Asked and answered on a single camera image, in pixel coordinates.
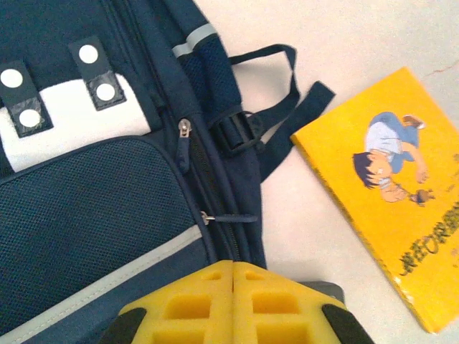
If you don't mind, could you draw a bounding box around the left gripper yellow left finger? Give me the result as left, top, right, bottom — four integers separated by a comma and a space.
107, 260, 235, 344

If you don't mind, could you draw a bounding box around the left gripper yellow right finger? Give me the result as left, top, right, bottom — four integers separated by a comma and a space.
232, 262, 374, 344

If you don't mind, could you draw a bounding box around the navy blue student backpack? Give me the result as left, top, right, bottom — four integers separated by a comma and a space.
0, 0, 337, 344

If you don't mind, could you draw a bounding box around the yellow comic book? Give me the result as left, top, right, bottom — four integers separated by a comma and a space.
289, 66, 459, 335

